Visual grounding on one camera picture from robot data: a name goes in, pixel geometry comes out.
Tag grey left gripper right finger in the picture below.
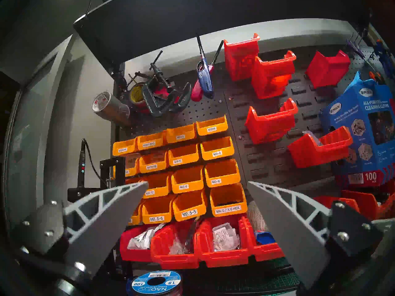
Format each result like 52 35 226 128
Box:
248 181 385 288

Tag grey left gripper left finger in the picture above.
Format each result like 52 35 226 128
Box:
11 181 149 274

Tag blue cleaning cloths box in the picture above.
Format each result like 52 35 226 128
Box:
319 80 395 188

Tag small blue plastic part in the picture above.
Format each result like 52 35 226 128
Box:
255 231 276 245

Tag red plastic parts bin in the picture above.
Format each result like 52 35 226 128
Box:
244 217 286 262
196 215 250 268
120 226 165 262
224 33 260 82
288 126 354 169
245 97 299 145
313 195 360 214
305 50 351 89
252 51 297 99
151 221 201 269
341 190 395 220

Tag white paper packet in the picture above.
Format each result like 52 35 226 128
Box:
247 201 268 232

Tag yellow plastic parts bin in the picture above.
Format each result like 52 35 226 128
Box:
125 154 141 177
128 203 144 226

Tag white plastic parts bags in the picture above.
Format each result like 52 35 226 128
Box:
127 224 165 249

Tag black metal stand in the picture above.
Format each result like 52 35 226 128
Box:
67 157 125 203

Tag green cutting mat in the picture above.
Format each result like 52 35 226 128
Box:
213 257 301 294

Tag black soldering iron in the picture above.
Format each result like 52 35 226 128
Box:
77 138 107 188

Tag yellow bin labelled M2.5-6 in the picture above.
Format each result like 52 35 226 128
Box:
141 194 176 225

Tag clear plastic parts bag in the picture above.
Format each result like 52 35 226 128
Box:
302 130 323 145
212 223 240 252
170 220 198 256

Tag dark louvered bin panel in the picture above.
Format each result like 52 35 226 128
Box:
222 46 355 191

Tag yellow bin labelled M4 HEX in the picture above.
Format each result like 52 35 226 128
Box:
210 183 248 217

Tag yellow bin labelled M3-12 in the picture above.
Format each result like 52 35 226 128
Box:
140 172 172 199

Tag yellow bin labelled M3X5X4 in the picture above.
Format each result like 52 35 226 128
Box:
112 138 139 157

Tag yellow bin labelled M4X4X6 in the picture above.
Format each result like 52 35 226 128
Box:
139 150 169 174

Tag yellow bin labelled M3-6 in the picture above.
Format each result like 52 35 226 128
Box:
204 159 241 188

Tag yellow bin labelled M2.5-5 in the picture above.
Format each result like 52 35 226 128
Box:
173 190 208 222

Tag yellow bin labelled M3-8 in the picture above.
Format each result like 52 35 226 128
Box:
171 166 205 194

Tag yellow bin labelled M3X5 BAG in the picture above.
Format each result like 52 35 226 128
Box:
137 131 167 151

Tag yellow bin labelled M3-4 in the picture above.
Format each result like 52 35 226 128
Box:
201 136 235 161

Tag yellow bin labelled M4-6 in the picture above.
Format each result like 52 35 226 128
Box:
168 143 200 167

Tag yellow bin labelled M3X6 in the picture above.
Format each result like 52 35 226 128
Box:
196 115 229 136

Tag grey C-clamp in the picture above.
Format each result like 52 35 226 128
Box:
134 50 192 117

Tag yellow tape roll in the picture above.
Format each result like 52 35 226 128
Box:
128 82 148 106

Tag red tape roll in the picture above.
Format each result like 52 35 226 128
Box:
154 86 181 105

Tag grey perforated pegboard panel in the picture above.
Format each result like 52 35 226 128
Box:
116 63 244 188
346 43 395 83

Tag blue microfiber cloth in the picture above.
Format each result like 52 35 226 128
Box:
348 71 364 87

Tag red stick lighter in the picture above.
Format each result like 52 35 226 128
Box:
191 39 224 102

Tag blue stick lighter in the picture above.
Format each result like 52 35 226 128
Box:
196 35 215 100

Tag blue spring clamps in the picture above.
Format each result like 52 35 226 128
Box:
372 39 395 80

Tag black overhead panel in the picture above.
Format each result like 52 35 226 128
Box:
73 0 374 66

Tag red wire spool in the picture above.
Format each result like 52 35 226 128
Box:
126 270 183 296

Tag silver duct tape roll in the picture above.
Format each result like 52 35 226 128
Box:
92 91 131 126

